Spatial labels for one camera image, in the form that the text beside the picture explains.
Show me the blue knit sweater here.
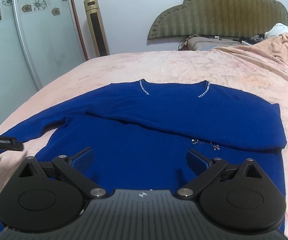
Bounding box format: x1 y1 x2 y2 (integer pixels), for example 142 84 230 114
0 78 288 238

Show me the dark clothes pile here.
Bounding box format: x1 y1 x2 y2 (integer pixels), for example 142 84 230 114
239 34 265 46

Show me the floral sliding wardrobe door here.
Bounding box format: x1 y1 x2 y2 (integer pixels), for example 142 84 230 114
0 0 85 124

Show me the pink floral bed sheet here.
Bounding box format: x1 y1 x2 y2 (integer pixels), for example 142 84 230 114
0 49 288 237

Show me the brown striped pillow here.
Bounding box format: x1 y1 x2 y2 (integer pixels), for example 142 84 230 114
178 35 242 51

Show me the orange pink blanket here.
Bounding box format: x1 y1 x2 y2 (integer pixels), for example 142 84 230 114
215 33 288 81

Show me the gold tower fan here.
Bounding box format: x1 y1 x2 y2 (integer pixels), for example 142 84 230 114
84 0 110 57

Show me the white patterned pillow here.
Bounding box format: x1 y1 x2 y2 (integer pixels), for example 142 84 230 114
264 23 288 40

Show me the olive green padded headboard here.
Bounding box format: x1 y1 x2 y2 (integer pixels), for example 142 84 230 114
147 0 288 40

